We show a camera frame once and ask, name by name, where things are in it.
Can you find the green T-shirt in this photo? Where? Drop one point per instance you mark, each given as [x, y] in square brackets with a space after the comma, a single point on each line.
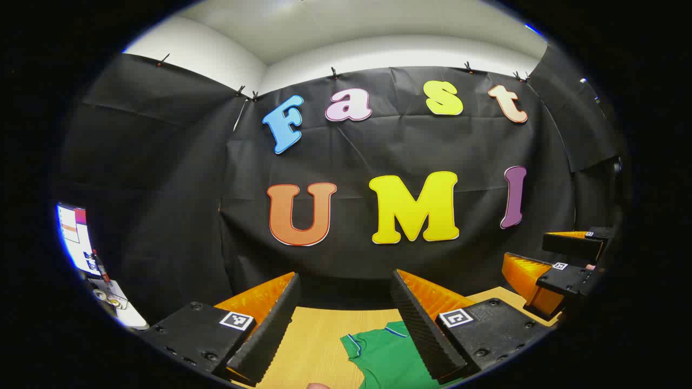
[389, 359]

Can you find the white device with round connectors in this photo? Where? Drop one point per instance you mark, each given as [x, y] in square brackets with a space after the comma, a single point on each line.
[116, 302]

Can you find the black backdrop cloth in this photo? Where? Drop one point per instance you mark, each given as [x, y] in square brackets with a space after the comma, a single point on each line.
[189, 189]

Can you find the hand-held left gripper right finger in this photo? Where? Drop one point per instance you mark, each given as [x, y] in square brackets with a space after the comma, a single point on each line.
[419, 335]

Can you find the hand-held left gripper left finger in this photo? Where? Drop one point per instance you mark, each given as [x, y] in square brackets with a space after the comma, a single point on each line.
[275, 329]

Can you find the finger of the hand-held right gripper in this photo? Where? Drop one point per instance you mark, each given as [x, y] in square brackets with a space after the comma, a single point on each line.
[573, 246]
[565, 281]

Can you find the computer monitor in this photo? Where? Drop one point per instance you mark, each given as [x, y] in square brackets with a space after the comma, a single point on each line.
[75, 237]

